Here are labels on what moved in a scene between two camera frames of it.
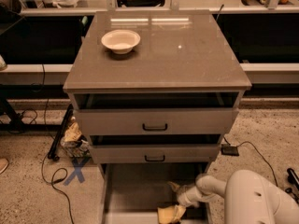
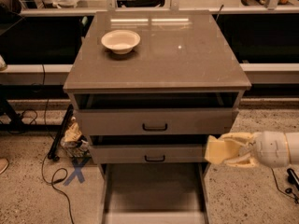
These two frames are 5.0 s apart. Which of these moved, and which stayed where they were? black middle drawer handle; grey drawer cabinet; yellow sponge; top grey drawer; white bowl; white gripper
Moved: yellow sponge; white gripper
Stayed: black middle drawer handle; white bowl; grey drawer cabinet; top grey drawer
